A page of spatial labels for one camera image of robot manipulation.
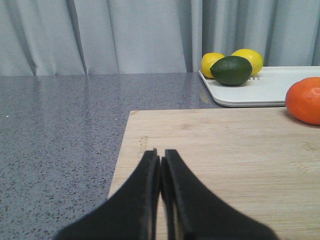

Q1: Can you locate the grey curtain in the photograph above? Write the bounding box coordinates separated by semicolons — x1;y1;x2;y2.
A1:
0;0;320;76

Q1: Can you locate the green lime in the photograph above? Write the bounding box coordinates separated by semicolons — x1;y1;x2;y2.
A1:
210;55;253;86

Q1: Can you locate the yellow lemon left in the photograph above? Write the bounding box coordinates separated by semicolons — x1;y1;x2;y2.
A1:
200;52;225;79

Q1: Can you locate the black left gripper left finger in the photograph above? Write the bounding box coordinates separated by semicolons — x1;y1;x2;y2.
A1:
55;149;160;240

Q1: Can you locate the yellow lemon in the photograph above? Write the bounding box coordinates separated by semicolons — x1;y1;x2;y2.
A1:
200;52;225;79
231;48;264;76

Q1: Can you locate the wooden cutting board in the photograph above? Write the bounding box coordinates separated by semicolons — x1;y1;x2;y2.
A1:
109;107;320;240

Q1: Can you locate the orange mandarin fruit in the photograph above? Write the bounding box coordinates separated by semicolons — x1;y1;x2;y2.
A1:
285;76;320;125

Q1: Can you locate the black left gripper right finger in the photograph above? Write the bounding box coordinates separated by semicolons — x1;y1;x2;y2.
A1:
161;149;278;240

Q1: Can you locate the white rectangular tray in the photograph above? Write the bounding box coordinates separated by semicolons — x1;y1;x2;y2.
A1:
198;66;320;108

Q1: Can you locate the yellow lemon right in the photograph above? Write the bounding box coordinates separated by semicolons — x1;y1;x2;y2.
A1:
231;48;264;76

